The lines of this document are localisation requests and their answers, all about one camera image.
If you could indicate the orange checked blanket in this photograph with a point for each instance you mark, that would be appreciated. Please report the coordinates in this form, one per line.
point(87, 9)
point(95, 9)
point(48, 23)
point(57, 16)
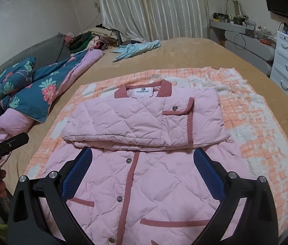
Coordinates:
point(261, 137)

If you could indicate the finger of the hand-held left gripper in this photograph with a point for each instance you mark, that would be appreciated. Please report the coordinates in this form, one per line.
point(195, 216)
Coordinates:
point(8, 144)

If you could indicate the white striped curtain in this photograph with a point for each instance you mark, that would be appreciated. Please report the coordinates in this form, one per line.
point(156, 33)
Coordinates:
point(154, 7)

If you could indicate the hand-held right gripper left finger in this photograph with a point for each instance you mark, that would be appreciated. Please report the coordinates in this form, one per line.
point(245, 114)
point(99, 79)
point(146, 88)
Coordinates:
point(78, 167)

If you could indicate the bed with tan cover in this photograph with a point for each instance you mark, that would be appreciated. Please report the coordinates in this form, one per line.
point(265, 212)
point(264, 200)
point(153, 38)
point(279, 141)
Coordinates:
point(190, 53)

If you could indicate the pink quilted jacket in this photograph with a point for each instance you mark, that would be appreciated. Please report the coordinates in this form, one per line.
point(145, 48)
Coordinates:
point(133, 117)

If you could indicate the blue floral pink quilt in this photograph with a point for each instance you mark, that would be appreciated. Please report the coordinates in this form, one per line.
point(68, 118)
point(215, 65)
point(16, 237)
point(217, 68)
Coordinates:
point(39, 89)

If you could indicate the light blue garment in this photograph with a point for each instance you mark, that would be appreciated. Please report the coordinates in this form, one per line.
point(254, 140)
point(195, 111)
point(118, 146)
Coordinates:
point(133, 48)

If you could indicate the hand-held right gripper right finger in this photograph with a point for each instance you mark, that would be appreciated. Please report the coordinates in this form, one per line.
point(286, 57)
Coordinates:
point(206, 168)

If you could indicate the grey headboard cushion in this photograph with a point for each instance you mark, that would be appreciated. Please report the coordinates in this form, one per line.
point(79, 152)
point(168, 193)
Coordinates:
point(31, 53)

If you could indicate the clutter of small bottles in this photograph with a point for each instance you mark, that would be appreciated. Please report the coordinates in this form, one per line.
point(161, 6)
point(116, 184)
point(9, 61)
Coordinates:
point(251, 28)

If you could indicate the person's left hand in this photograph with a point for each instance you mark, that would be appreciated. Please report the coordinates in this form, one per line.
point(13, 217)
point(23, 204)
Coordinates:
point(2, 183)

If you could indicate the grey rounded dressing table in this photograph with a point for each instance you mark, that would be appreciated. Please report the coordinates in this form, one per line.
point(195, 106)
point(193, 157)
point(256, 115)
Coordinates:
point(248, 51)

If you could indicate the pile of mixed clothes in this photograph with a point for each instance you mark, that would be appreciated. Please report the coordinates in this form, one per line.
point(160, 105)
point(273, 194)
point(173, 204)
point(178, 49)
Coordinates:
point(98, 38)

